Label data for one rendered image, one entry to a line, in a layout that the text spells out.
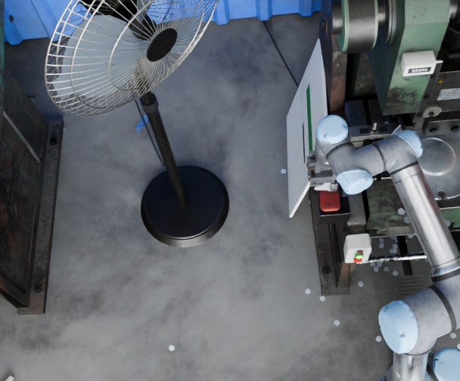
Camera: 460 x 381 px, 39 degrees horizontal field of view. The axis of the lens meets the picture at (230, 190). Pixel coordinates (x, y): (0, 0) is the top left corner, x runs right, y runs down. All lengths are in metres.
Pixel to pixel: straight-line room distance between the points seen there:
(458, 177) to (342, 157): 0.57
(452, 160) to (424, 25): 0.67
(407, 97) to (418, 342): 0.62
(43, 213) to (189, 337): 0.86
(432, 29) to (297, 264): 1.44
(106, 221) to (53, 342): 0.55
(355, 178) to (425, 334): 0.39
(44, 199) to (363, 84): 1.51
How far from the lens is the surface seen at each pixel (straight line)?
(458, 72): 1.79
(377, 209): 2.13
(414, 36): 1.55
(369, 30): 1.57
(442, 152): 2.10
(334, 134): 1.59
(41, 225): 2.95
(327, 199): 2.00
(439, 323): 1.60
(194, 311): 2.69
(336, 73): 2.25
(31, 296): 2.85
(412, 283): 2.58
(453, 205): 2.03
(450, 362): 1.99
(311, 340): 2.65
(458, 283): 1.62
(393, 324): 1.58
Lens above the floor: 2.59
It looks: 65 degrees down
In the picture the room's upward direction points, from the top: 10 degrees counter-clockwise
